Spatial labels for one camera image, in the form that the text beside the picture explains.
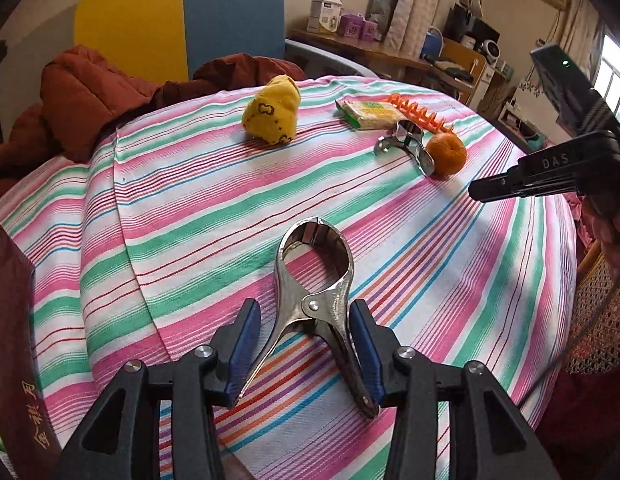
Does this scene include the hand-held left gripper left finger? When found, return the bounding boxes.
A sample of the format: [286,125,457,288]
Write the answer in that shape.
[50,297,263,480]

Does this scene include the blue jug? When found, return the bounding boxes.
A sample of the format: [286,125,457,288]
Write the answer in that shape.
[420,30,445,59]

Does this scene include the grey yellow blue chair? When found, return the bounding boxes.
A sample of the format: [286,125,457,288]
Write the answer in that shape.
[72,0,381,86]

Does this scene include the gold-lined dark red tin box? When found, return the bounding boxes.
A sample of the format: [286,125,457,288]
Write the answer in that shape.
[0,224,66,480]

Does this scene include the light wood cabinet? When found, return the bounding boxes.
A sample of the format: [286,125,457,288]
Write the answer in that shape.
[437,39,511,111]

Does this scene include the rust brown padded jacket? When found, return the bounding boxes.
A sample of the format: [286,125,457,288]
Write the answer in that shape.
[0,45,311,201]

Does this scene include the white quilted fabric roll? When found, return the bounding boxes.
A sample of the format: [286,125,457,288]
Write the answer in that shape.
[387,0,445,58]

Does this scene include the black monitor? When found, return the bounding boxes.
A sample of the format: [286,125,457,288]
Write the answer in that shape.
[446,2,501,48]

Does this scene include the large steel spring clamp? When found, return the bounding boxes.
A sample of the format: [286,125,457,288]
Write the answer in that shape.
[237,216,381,419]
[373,120,437,177]

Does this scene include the orange mandarin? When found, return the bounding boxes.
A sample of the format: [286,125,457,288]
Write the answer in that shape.
[426,132,467,177]

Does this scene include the white carton with picture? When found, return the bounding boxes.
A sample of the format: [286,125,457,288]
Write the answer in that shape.
[317,0,344,36]

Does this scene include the person's right hand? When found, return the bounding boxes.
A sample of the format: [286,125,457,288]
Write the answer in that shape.
[584,196,620,282]

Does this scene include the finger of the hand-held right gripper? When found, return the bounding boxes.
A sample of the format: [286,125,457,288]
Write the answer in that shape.
[468,170,586,204]

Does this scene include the rattan chair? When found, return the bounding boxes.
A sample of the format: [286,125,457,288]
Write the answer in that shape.
[565,240,620,376]

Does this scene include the plain white carton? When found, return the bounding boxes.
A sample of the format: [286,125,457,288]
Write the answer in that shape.
[307,0,327,35]

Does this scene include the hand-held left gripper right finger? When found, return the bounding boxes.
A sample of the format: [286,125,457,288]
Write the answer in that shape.
[347,299,563,480]

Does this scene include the small white fan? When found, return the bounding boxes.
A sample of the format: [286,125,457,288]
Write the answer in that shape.
[477,40,503,66]

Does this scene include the green label biscuit pack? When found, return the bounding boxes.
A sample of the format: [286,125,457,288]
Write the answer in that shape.
[335,100,407,132]

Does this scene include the striped tablecloth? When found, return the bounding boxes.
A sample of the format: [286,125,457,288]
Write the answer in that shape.
[0,75,578,480]

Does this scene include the orange toothed plastic clip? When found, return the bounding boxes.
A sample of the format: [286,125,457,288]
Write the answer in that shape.
[386,93,457,137]

